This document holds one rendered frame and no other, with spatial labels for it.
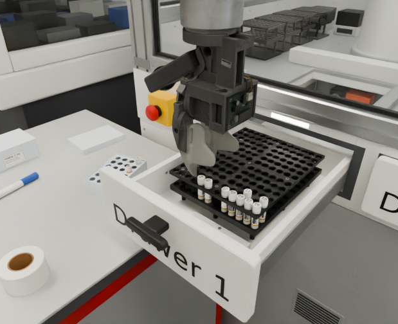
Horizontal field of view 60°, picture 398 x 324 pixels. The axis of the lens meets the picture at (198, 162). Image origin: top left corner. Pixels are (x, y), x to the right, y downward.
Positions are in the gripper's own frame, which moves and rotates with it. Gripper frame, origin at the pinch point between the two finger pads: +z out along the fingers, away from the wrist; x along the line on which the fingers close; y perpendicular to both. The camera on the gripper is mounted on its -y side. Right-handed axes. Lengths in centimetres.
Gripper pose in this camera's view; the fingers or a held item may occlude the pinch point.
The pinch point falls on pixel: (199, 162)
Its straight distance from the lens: 53.7
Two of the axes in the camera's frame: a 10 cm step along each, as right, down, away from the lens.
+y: 7.5, 3.5, -5.6
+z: 0.0, 8.5, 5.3
